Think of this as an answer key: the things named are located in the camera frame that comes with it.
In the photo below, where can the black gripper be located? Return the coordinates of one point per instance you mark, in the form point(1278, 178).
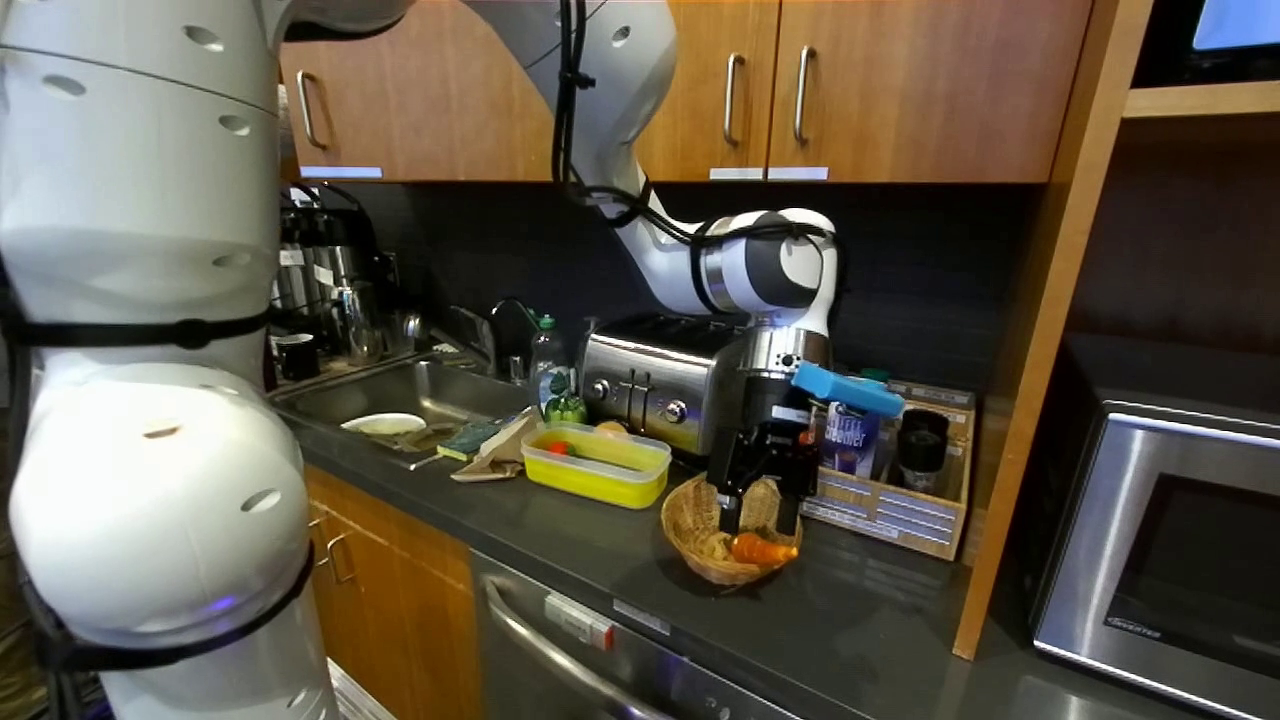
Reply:
point(763, 445)

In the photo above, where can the orange carrot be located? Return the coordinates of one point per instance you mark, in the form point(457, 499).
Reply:
point(763, 549)

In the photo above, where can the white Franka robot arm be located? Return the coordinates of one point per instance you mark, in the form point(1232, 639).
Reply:
point(145, 507)

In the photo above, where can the yellow lunchbox with clear lid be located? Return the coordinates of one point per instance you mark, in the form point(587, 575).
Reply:
point(599, 467)

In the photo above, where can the wicker basket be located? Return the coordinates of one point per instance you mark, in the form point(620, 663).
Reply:
point(686, 513)

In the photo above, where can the blue white carton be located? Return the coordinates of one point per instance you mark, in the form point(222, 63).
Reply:
point(855, 440)

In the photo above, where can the wooden crate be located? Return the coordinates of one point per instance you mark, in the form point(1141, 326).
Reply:
point(882, 513)

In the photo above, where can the silver toaster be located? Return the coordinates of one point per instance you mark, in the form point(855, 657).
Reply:
point(640, 393)

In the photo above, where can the black jar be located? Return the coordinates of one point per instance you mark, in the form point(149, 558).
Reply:
point(923, 445)

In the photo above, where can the stainless steel dishwasher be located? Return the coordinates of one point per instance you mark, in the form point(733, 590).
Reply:
point(600, 654)

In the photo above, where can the green bell pepper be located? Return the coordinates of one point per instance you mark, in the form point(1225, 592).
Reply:
point(569, 411)

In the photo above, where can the small red object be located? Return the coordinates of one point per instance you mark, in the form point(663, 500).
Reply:
point(555, 445)

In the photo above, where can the clear bottle green cap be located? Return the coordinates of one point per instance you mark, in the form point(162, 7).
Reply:
point(547, 353)

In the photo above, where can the yellow green sponge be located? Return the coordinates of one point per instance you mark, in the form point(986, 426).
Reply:
point(464, 440)

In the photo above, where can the chrome kitchen faucet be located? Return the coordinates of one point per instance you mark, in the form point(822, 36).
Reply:
point(468, 339)

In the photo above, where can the wooden lower cabinet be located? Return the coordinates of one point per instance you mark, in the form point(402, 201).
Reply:
point(402, 612)

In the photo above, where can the stainless steel sink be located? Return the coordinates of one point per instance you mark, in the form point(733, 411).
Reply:
point(402, 393)

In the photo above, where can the white plate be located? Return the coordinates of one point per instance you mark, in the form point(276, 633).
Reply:
point(387, 426)

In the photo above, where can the wooden shelf unit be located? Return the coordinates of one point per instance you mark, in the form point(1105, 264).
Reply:
point(1063, 264)

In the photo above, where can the stainless steel microwave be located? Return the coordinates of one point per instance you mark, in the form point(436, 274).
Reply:
point(1161, 533)

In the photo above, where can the wooden upper cabinet door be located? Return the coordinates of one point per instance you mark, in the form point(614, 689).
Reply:
point(763, 80)
point(934, 80)
point(441, 107)

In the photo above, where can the glass pitcher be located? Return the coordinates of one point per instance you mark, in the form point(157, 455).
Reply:
point(352, 326)

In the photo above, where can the black mug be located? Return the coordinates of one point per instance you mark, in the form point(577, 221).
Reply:
point(298, 359)

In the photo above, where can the black coffee machine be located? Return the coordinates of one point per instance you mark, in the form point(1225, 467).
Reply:
point(335, 264)

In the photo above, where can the black screen appliance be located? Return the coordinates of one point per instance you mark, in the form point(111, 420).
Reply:
point(1225, 33)

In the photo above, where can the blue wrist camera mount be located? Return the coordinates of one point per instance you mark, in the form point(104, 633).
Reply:
point(848, 391)

